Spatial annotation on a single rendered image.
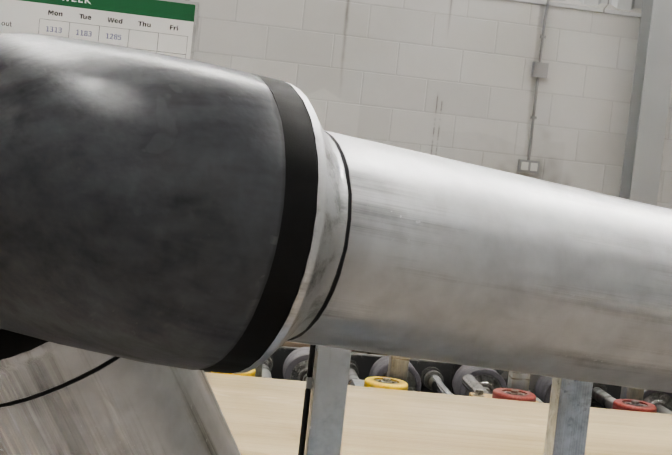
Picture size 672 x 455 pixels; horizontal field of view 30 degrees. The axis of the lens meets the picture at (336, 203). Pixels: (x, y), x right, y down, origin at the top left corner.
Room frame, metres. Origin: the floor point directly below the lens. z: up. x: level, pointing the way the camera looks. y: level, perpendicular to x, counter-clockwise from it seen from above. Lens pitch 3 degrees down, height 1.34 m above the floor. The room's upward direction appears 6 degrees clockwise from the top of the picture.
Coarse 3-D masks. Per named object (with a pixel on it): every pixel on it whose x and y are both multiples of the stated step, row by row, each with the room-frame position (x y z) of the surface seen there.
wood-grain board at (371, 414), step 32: (224, 384) 2.12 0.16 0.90; (256, 384) 2.15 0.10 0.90; (288, 384) 2.18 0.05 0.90; (224, 416) 1.88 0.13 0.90; (256, 416) 1.91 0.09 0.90; (288, 416) 1.93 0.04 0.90; (352, 416) 1.98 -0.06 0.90; (384, 416) 2.00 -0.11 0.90; (416, 416) 2.03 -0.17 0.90; (448, 416) 2.06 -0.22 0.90; (480, 416) 2.08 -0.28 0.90; (512, 416) 2.11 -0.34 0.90; (544, 416) 2.14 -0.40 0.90; (608, 416) 2.20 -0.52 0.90; (640, 416) 2.23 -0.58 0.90; (256, 448) 1.71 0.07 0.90; (288, 448) 1.73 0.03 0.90; (352, 448) 1.77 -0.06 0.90; (384, 448) 1.79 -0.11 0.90; (416, 448) 1.81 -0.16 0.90; (448, 448) 1.83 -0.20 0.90; (480, 448) 1.86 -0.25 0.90; (512, 448) 1.88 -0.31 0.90; (608, 448) 1.95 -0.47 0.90; (640, 448) 1.97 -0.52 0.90
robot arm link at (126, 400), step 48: (0, 336) 0.53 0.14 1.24; (0, 384) 0.54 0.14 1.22; (48, 384) 0.54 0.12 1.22; (96, 384) 0.55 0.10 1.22; (144, 384) 0.56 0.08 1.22; (192, 384) 0.59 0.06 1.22; (0, 432) 0.56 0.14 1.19; (48, 432) 0.55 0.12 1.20; (96, 432) 0.55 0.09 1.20; (144, 432) 0.56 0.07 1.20; (192, 432) 0.58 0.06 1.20
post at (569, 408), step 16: (560, 384) 1.32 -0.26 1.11; (576, 384) 1.32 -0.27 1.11; (592, 384) 1.32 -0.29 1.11; (560, 400) 1.31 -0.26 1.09; (576, 400) 1.32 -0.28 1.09; (560, 416) 1.32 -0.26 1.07; (576, 416) 1.32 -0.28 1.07; (560, 432) 1.32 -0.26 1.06; (576, 432) 1.32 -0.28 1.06; (544, 448) 1.35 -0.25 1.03; (560, 448) 1.32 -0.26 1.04; (576, 448) 1.32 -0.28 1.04
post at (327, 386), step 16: (320, 352) 1.29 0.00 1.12; (336, 352) 1.29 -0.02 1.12; (320, 368) 1.29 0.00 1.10; (336, 368) 1.29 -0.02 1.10; (320, 384) 1.29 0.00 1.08; (336, 384) 1.29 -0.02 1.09; (304, 400) 1.31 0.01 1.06; (320, 400) 1.29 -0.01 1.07; (336, 400) 1.29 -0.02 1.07; (304, 416) 1.31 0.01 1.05; (320, 416) 1.29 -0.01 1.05; (336, 416) 1.29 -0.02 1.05; (304, 432) 1.31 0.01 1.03; (320, 432) 1.29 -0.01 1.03; (336, 432) 1.29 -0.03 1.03; (304, 448) 1.31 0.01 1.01; (320, 448) 1.29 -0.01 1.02; (336, 448) 1.29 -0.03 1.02
